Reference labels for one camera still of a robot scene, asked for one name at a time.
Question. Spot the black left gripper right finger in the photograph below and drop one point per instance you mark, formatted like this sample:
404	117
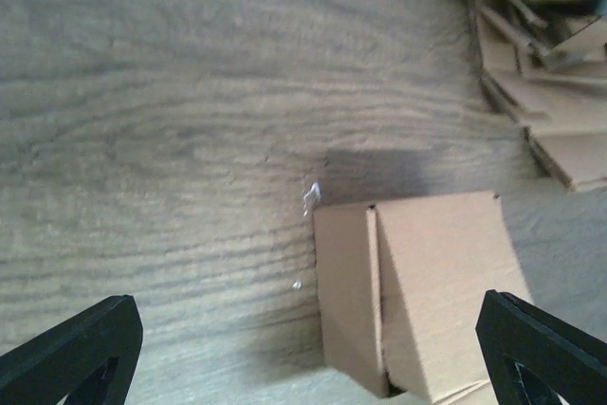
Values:
533	357

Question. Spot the brown cardboard box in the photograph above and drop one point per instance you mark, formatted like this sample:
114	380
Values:
400	287

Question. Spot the stack of flat cardboard blanks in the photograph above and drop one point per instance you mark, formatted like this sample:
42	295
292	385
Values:
544	63

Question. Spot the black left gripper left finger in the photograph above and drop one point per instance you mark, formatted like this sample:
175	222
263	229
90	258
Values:
90	358

